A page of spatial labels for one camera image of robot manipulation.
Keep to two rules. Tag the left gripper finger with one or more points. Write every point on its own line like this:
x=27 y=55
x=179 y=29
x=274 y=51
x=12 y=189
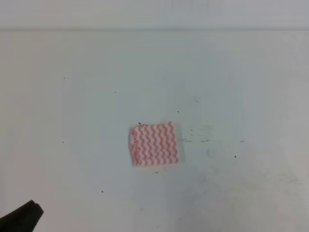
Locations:
x=23 y=219

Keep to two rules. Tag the pink white wavy towel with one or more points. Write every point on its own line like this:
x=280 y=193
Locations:
x=156 y=144

